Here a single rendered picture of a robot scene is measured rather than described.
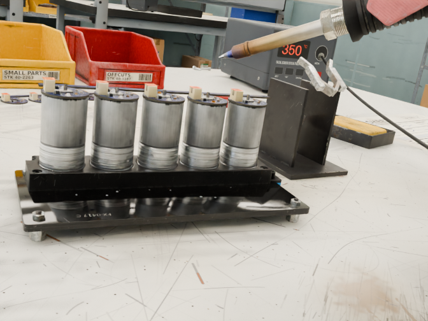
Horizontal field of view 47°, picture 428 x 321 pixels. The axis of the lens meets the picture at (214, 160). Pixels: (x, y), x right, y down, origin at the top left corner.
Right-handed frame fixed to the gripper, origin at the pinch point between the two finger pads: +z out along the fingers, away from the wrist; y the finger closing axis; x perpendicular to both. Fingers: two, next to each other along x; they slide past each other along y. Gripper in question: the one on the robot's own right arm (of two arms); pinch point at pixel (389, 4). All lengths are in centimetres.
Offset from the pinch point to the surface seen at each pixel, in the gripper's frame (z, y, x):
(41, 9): 163, -318, -226
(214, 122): 11.0, 0.1, -3.2
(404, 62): 25, -524, 23
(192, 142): 12.8, 0.5, -3.4
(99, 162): 15.7, 4.5, -6.1
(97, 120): 13.9, 4.4, -7.7
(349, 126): 10.9, -24.9, 4.0
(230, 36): 18, -51, -19
